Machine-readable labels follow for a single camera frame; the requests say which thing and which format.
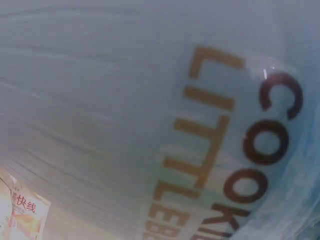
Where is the translucent lettered plastic bag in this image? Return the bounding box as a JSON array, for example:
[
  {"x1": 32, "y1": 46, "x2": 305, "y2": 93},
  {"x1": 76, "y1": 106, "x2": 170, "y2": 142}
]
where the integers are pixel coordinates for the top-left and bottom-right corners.
[{"x1": 0, "y1": 0, "x2": 320, "y2": 240}]

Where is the white orange drink carton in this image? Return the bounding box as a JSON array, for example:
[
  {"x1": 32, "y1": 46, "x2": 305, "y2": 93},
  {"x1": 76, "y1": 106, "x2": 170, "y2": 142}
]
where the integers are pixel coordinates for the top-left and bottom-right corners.
[{"x1": 0, "y1": 171, "x2": 52, "y2": 240}]

